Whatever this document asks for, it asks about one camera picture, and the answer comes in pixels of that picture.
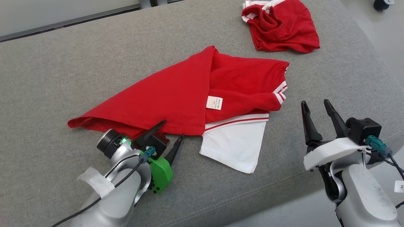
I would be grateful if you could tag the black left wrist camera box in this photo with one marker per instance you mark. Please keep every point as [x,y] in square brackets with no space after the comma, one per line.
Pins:
[156,143]

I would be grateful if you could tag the grey partition post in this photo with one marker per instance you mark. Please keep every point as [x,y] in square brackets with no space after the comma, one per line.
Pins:
[145,3]
[162,2]

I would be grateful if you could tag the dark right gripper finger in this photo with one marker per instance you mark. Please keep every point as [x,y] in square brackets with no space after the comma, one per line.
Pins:
[311,132]
[339,124]

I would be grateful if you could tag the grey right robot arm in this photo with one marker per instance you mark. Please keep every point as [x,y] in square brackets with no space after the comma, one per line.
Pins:
[366,198]

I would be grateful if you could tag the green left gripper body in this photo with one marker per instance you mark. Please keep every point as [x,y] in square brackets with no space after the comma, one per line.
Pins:
[161,175]

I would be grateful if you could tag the grey partition base rail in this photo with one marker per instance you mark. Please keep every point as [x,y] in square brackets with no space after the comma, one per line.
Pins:
[63,22]

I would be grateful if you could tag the white tape strip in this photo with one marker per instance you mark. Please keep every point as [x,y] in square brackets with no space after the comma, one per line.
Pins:
[96,183]

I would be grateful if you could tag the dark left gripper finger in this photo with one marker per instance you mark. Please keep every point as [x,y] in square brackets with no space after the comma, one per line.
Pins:
[151,132]
[174,151]

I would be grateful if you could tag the red white basketball jersey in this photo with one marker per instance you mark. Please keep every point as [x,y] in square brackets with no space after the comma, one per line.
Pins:
[164,94]

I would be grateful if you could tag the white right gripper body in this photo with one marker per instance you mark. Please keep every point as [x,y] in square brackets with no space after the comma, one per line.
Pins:
[334,149]

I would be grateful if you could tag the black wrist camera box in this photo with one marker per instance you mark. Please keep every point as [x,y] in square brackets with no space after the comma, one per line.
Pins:
[363,129]
[156,143]

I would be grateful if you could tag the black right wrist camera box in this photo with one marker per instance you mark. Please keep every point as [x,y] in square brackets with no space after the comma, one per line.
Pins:
[363,129]

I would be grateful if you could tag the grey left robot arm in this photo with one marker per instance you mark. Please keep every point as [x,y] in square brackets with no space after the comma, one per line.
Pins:
[116,201]

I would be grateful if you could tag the red shorts white hem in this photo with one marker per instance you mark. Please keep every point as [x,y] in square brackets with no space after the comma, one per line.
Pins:
[284,28]

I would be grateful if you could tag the black caster wheel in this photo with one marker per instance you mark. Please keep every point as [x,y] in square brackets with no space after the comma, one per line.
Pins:
[383,4]

